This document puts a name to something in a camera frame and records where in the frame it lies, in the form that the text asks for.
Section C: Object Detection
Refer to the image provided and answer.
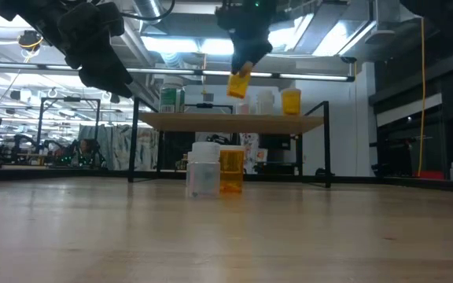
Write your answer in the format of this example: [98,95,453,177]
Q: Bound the wooden shelf black metal legs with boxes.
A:
[127,97,333,189]

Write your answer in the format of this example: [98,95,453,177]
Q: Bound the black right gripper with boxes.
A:
[215,0,278,75]

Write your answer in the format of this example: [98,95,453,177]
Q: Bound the long ceiling light tube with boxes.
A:
[0,61,356,83]

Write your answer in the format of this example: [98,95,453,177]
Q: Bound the black metal bar handle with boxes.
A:
[185,102,234,115]

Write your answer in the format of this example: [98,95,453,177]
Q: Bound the black aluminium table frame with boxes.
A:
[0,167,453,193]

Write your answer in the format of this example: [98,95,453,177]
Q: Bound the large bottle green orange label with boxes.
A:
[159,76,186,114]

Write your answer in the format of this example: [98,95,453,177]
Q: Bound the black round ceiling device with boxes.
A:
[17,30,43,54]

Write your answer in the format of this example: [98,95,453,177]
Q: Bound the tall translucent white pill bottle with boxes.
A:
[256,90,275,116]

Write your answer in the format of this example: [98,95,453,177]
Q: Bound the red low object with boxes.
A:
[418,169,446,180]

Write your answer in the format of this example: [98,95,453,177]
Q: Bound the black metal rack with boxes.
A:
[35,97,101,153]

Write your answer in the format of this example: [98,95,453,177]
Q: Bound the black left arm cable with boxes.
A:
[120,0,176,21]

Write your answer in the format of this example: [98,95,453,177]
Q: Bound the pale hanging curtain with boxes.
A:
[79,124,160,171]

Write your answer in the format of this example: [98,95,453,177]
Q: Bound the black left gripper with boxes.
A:
[59,2,134,97]

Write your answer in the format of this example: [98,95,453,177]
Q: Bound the orange pill bottle white cap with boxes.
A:
[226,72,252,99]
[219,145,246,193]
[281,87,302,116]

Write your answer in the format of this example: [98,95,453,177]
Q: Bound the white printed poster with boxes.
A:
[240,132,260,175]

